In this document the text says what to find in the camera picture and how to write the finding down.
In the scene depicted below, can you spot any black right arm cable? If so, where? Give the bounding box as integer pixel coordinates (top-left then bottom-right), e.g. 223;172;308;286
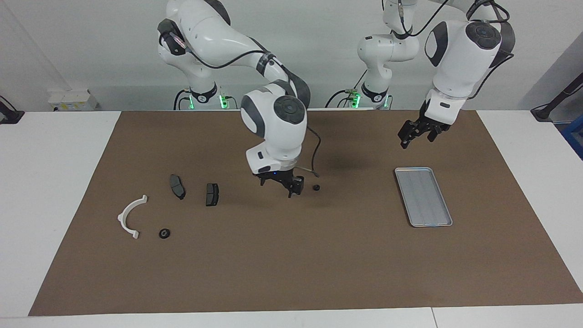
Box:
169;32;322;178

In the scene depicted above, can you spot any white curved plastic bracket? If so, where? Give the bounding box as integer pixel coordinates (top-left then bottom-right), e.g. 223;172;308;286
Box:
118;195;148;240

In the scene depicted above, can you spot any black right base cable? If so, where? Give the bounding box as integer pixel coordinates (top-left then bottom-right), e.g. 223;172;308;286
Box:
173;89;192;110

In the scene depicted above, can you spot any elongated dark brake pad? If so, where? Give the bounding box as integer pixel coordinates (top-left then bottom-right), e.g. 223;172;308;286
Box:
169;174;186;200

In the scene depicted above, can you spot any black left base cable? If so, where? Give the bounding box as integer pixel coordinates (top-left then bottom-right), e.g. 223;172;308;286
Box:
325;68;368;108

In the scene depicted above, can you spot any blue box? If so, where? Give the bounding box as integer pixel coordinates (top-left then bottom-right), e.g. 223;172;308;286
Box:
561;115;583;160

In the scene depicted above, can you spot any silver metal tray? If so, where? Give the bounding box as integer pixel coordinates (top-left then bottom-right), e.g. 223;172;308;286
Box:
394;167;453;228

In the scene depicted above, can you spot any black base cable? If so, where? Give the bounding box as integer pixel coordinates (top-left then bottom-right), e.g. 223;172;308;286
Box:
173;89;192;110
325;68;368;108

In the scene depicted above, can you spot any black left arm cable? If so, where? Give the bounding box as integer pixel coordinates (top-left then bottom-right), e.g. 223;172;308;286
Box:
399;0;516;101

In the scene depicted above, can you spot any brown table mat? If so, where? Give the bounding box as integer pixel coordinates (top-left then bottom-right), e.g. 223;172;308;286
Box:
28;110;583;317

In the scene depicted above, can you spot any white power strip box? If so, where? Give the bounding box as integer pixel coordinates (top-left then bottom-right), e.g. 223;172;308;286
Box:
48;89;98;112

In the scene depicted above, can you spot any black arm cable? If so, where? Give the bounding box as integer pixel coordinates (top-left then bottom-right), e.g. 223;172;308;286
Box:
169;32;322;178
399;0;516;101

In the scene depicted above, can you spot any black table clamp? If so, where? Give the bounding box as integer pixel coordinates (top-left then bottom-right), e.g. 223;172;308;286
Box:
0;96;26;124

